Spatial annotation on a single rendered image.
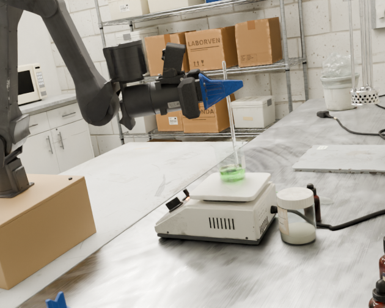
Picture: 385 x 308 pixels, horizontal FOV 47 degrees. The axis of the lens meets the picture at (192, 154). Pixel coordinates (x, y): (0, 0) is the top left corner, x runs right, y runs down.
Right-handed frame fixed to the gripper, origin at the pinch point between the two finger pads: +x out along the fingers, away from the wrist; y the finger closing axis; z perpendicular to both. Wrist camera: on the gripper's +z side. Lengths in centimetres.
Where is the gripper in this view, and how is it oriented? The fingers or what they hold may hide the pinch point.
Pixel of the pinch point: (222, 86)
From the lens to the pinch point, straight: 77.8
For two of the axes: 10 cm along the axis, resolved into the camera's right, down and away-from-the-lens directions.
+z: -1.8, -9.5, -2.6
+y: 0.7, -2.7, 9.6
